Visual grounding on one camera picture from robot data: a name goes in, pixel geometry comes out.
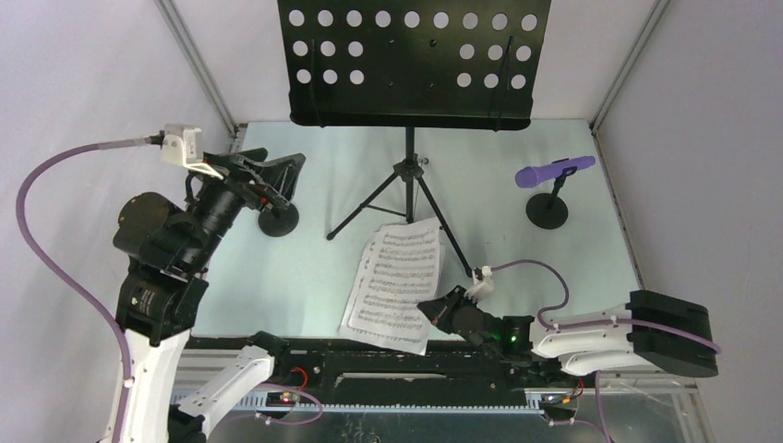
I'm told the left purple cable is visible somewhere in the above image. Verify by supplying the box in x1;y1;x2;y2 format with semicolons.
16;137;166;443

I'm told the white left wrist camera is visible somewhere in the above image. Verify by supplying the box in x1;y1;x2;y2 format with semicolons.
161;124;224;180

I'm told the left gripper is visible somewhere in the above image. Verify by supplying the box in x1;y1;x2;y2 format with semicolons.
182;146;307;268

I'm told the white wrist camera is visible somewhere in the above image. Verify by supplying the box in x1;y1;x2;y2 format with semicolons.
465;265;495;304
161;124;224;180

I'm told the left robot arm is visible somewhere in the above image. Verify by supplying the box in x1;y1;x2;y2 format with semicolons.
113;148;306;442

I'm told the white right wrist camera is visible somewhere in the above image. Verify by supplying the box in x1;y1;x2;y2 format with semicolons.
465;265;495;304

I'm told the sheet music page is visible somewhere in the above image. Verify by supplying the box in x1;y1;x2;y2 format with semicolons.
348;218;445;340
338;240;428;356

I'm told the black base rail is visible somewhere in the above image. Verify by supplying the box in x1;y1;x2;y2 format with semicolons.
208;336;607;412

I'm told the black microphone stand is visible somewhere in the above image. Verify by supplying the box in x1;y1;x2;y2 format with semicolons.
525;166;577;230
258;203;300;237

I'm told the black music stand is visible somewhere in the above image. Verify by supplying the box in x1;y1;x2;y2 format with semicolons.
276;0;554;280

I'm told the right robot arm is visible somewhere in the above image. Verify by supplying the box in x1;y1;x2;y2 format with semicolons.
417;286;719;386

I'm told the black right microphone stand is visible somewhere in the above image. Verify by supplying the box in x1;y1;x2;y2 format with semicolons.
525;166;577;230

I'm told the purple microphone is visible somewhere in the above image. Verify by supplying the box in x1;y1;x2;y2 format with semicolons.
514;156;596;188

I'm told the black left microphone stand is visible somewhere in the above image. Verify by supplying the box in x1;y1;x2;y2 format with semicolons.
258;203;300;237

